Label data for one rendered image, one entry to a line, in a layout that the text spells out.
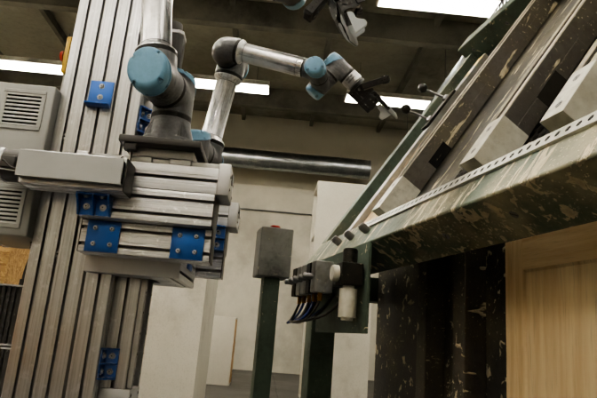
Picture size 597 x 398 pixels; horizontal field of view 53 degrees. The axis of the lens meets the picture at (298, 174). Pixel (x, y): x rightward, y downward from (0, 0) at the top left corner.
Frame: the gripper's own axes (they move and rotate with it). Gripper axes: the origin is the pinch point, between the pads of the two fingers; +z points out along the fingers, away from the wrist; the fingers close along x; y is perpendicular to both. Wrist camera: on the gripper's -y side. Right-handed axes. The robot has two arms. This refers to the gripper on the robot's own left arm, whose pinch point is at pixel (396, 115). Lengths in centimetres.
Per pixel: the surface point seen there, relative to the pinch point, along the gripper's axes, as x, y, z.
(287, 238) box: 27, 60, 3
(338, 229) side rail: 12, 47, 15
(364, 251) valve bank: 80, 35, 19
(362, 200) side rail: 5.1, 33.0, 13.9
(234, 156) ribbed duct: -714, 206, -135
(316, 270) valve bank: 74, 49, 14
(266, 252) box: 31, 68, 1
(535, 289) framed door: 110, 10, 46
